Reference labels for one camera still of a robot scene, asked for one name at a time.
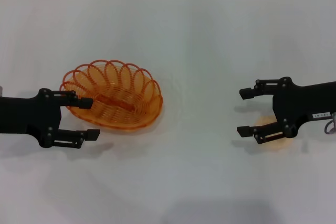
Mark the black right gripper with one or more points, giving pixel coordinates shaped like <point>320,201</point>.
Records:
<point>302,106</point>

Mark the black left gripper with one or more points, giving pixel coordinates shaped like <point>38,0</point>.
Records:
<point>29,115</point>

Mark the orange woven plastic basket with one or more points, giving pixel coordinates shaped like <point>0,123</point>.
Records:
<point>115,100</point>

